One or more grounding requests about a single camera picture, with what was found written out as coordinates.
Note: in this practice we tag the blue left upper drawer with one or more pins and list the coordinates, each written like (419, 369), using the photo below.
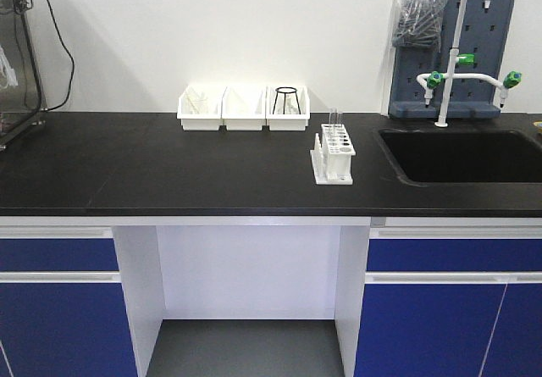
(40, 255)

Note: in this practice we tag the white left storage bin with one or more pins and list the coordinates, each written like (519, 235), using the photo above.
(211, 118)

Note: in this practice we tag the clear plastic bag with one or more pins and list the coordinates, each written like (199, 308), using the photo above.
(420, 23)

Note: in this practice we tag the white storage bin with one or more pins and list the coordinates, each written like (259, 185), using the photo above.
(211, 118)
(279, 121)
(243, 107)

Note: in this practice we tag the blue cabinet door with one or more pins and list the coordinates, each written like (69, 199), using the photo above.
(450, 330)
(65, 330)

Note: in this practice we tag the yellow-green stirring rod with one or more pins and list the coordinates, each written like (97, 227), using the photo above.
(197, 104)

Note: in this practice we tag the blue-grey pegboard drying rack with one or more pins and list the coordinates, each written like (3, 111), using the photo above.
(482, 43)

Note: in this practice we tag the blue drawer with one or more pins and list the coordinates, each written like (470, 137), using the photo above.
(453, 255)
(40, 255)

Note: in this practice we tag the white test tube rack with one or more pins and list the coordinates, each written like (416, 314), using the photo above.
(331, 156)

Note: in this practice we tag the blue right upper drawer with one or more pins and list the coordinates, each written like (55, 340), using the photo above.
(453, 255)

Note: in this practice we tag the white middle storage bin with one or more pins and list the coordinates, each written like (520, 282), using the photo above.
(243, 107)

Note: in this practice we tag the black lab sink basin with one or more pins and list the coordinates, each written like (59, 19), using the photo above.
(438, 157)

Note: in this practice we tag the blue left cabinet door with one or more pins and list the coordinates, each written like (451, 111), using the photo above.
(65, 330)

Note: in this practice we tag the black wire tripod stand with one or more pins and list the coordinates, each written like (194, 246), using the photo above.
(285, 92)

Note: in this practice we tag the clear glass flask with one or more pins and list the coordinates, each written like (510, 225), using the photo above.
(291, 106)

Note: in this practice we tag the white gooseneck lab faucet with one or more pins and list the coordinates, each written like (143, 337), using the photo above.
(431, 80)

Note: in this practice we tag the metal-framed equipment cabinet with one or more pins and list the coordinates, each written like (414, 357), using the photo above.
(21, 93)

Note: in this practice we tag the white right storage bin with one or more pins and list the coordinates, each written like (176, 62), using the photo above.
(279, 121)

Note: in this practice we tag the blue right cabinet door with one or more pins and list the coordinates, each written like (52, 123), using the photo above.
(450, 330)

